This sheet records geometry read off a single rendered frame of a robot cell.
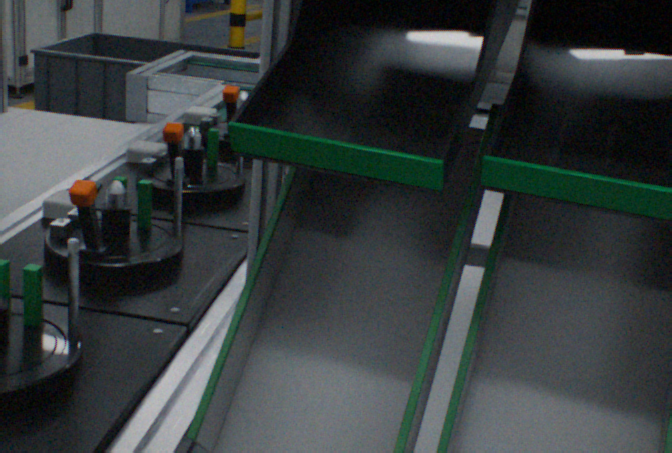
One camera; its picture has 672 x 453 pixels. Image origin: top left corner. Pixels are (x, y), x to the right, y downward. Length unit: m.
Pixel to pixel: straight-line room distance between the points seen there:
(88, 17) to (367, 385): 5.94
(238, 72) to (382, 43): 1.49
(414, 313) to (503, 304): 0.06
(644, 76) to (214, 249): 0.52
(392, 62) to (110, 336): 0.35
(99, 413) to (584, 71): 0.42
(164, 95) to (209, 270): 1.01
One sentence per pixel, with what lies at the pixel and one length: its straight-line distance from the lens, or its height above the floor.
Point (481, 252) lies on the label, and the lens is 0.65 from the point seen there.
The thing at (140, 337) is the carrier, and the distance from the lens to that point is 0.79.
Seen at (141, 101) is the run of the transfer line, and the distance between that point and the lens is 1.92.
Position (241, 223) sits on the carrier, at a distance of 1.06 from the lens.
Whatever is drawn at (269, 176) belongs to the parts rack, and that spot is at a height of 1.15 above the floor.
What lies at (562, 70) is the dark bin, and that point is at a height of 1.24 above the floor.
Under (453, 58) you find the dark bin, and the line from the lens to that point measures 0.61.
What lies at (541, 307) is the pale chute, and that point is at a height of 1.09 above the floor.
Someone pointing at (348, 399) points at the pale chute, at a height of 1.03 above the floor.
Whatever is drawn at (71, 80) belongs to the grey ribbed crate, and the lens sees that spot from 2.74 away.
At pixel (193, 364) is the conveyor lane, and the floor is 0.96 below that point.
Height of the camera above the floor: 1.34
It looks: 19 degrees down
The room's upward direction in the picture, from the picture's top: 6 degrees clockwise
